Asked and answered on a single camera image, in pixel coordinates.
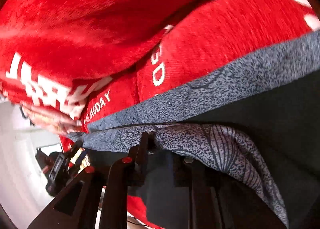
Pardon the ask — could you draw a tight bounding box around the black pants patterned grey waistband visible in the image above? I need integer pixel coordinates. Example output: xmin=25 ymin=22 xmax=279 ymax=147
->
xmin=69 ymin=31 xmax=319 ymax=228

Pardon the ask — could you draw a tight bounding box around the floral pink pillow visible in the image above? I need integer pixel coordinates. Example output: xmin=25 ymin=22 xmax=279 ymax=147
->
xmin=21 ymin=102 xmax=82 ymax=135

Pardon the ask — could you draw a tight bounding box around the red white folded quilt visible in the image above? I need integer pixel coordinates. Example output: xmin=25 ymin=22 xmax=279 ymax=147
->
xmin=0 ymin=0 xmax=283 ymax=120

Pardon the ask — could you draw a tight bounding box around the red blanket white lettering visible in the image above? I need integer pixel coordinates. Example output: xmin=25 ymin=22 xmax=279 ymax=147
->
xmin=87 ymin=0 xmax=319 ymax=132

